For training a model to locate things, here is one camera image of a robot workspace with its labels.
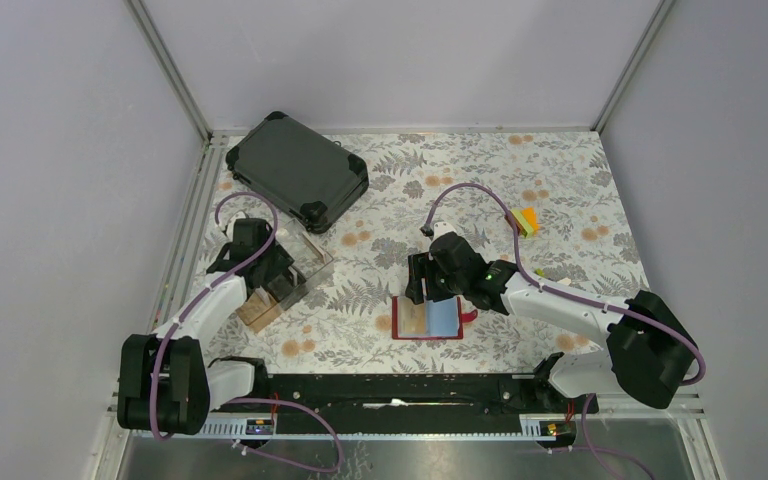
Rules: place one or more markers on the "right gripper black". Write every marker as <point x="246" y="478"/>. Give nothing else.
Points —
<point x="417" y="264"/>

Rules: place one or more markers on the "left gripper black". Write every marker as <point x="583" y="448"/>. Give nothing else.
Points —
<point x="281" y="262"/>

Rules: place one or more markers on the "gold credit card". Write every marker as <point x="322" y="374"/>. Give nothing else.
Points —
<point x="412" y="320"/>

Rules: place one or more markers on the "red leather card holder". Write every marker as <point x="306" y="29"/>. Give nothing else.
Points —
<point x="445" y="319"/>

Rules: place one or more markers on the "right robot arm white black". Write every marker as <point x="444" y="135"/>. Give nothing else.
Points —
<point x="644" y="350"/>

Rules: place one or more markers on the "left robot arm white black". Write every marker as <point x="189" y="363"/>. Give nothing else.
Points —
<point x="165" y="387"/>

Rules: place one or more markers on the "clear acrylic card organizer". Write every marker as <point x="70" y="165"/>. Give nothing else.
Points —
<point x="312" y="262"/>

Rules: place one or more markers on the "wooden block base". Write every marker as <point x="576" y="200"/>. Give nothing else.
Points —
<point x="257" y="314"/>

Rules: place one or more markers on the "dark grey hard case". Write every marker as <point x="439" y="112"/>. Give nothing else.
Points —
<point x="299" y="171"/>

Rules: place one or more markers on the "orange green sticky note block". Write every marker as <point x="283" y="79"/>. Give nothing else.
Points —
<point x="526" y="221"/>

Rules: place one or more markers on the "floral patterned table mat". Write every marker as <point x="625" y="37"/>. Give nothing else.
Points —
<point x="472" y="181"/>

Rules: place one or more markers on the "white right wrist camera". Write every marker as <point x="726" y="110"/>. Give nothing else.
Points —
<point x="437" y="230"/>

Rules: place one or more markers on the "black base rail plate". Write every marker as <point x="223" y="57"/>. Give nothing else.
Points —
<point x="456" y="405"/>

